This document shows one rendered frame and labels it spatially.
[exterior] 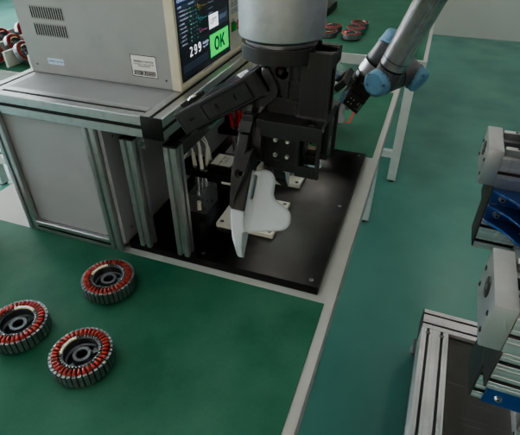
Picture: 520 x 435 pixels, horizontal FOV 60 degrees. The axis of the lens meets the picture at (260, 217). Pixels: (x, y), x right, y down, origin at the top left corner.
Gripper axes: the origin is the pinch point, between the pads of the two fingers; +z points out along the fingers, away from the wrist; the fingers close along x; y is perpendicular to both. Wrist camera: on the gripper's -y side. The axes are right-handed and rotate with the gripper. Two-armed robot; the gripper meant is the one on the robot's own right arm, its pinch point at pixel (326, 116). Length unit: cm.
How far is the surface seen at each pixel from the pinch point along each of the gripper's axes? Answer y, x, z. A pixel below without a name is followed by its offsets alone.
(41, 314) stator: -27, -107, 18
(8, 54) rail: -141, 20, 81
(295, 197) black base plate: 4.2, -47.4, 2.2
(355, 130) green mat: 11.7, 4.7, 0.2
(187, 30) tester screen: -36, -63, -27
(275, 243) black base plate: 5, -68, 2
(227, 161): -16, -60, -4
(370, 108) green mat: 13.3, 27.2, -0.8
